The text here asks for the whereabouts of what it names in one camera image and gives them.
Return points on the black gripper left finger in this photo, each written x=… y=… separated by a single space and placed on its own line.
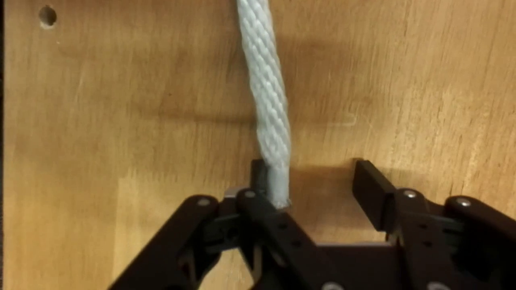
x=215 y=241

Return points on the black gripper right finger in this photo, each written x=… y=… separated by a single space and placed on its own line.
x=452 y=241

